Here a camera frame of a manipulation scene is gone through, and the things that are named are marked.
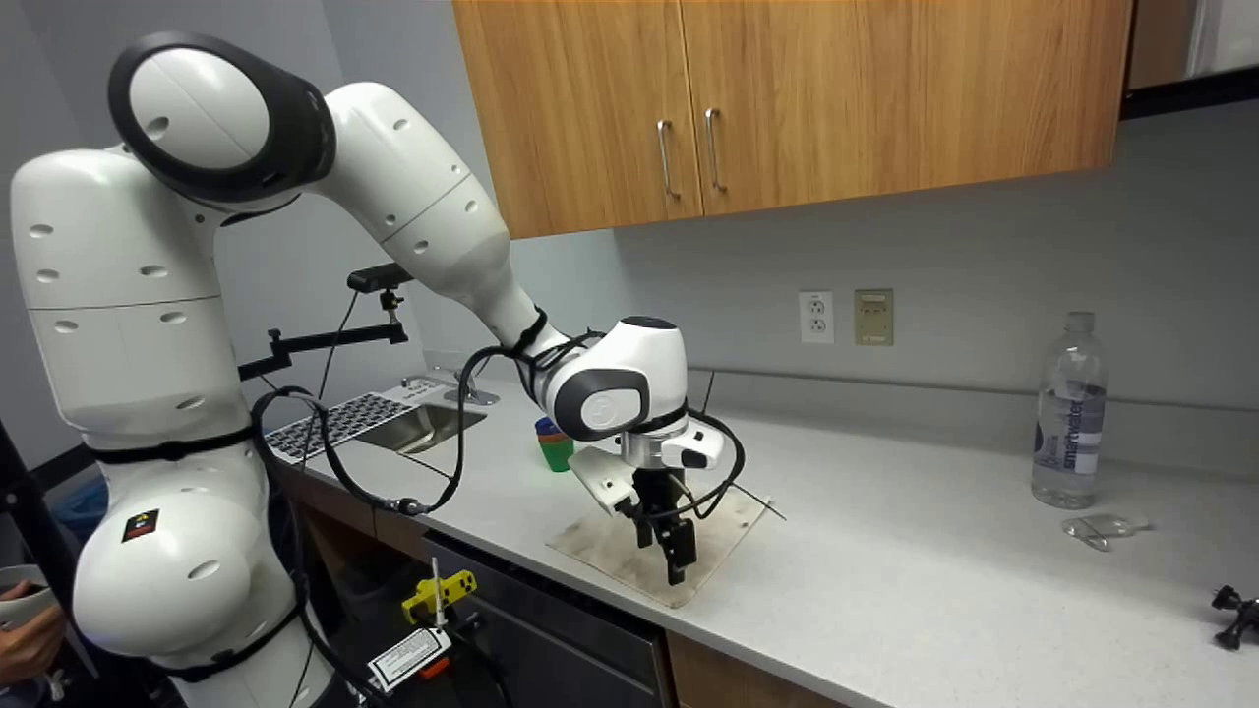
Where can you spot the white wall outlet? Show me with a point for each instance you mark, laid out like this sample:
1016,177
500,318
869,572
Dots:
815,318

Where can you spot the wooden wall cabinet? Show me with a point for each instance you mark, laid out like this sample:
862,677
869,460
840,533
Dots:
638,113

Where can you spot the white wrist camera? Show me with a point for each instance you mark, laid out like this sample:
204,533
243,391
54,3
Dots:
696,449

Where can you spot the black tripod foot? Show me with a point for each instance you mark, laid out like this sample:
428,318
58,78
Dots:
1240,623

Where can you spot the crumpled clear plastic wrapper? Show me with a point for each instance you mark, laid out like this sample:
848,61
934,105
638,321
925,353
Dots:
1105,527

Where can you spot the white stained towel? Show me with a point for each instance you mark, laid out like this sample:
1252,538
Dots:
606,550

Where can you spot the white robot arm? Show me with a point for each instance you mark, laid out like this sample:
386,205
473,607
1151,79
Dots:
142,332

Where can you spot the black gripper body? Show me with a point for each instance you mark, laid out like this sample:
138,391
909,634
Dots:
654,498

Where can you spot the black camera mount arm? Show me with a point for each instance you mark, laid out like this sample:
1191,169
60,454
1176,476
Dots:
369,280

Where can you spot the clear plastic water bottle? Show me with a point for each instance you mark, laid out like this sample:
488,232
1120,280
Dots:
1072,417

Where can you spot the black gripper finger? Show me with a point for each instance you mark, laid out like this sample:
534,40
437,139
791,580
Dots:
644,527
680,539

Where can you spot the steel sink with rack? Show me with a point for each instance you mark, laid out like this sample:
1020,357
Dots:
402,417

